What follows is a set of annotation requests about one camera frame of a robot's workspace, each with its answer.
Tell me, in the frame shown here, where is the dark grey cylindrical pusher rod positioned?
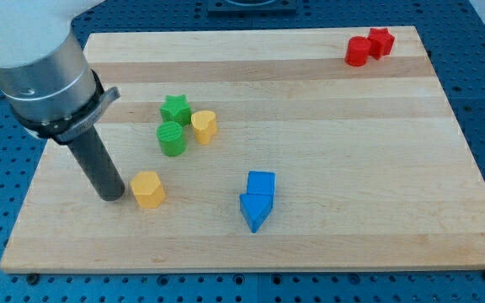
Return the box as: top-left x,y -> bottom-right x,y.
68,126 -> 125,201

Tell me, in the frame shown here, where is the black flange with grey clamp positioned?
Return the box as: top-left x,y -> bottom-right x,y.
11,71 -> 120,145

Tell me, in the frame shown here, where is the yellow hexagon block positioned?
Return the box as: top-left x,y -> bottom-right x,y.
130,171 -> 166,209

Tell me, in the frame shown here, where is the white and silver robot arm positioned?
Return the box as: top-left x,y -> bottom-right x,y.
0,0 -> 125,201

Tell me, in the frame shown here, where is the yellow heart block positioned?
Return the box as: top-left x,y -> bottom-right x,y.
191,110 -> 217,145

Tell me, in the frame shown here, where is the green cylinder block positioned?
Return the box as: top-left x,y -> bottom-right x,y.
156,121 -> 186,157

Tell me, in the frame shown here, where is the green star block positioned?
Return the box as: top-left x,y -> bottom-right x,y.
160,94 -> 192,126

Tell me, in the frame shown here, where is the blue cube block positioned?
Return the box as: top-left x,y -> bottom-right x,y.
247,171 -> 275,196

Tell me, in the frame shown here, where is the blue triangle block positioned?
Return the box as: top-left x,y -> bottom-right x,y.
239,194 -> 274,233

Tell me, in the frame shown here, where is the light wooden board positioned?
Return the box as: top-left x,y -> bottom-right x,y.
0,26 -> 485,274

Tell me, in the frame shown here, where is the red cylinder block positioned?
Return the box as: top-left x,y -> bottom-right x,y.
344,36 -> 371,66

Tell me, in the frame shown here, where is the red star block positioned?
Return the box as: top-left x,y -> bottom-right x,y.
367,28 -> 395,60

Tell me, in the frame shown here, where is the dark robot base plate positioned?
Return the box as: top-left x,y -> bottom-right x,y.
207,0 -> 297,15

